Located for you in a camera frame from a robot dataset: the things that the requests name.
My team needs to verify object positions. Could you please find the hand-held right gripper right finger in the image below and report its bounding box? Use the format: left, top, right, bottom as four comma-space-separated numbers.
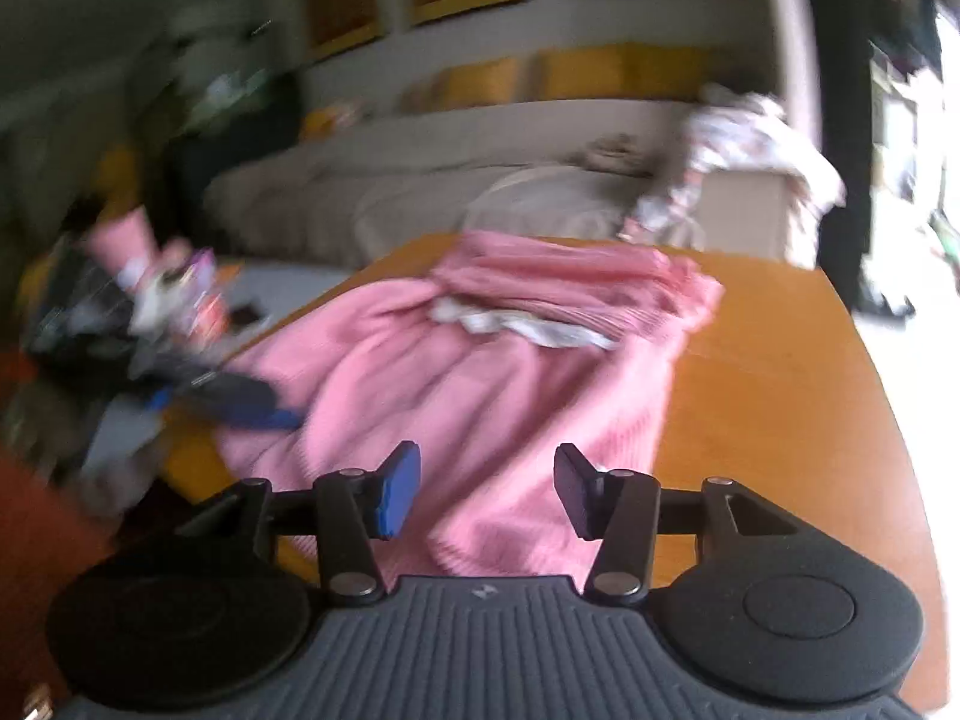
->
553, 444, 803, 605

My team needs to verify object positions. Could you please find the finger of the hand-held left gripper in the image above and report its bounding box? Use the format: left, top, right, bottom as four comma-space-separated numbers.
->
161, 375, 305, 432

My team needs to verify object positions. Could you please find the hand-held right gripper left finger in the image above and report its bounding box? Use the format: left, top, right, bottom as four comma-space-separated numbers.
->
176, 439, 422, 605

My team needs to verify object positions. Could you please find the pink knit sweater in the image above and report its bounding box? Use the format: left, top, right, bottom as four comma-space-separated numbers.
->
217, 231, 725, 578

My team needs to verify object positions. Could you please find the row of hanging clothes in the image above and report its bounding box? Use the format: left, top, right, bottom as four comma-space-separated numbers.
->
855, 0, 946, 76

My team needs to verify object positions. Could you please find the white side table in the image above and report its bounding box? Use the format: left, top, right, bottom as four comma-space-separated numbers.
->
217, 259, 353, 350

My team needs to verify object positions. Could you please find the colourful packet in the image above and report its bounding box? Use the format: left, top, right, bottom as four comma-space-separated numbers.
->
178, 251, 230, 340

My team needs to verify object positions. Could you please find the dark cabinet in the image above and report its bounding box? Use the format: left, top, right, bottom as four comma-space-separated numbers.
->
161, 67, 305, 241

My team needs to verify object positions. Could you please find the beige sofa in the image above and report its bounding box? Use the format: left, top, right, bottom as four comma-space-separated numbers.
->
202, 94, 818, 271

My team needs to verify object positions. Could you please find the crumpled beige cloth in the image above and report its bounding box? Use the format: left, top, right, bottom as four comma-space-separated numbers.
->
574, 133, 653, 173

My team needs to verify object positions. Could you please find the yellow sofa cushion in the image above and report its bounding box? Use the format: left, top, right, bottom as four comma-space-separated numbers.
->
439, 64, 539, 102
622, 45, 713, 98
538, 49, 623, 102

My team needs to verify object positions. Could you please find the floral blanket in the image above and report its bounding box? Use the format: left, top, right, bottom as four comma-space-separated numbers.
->
619, 86, 848, 271

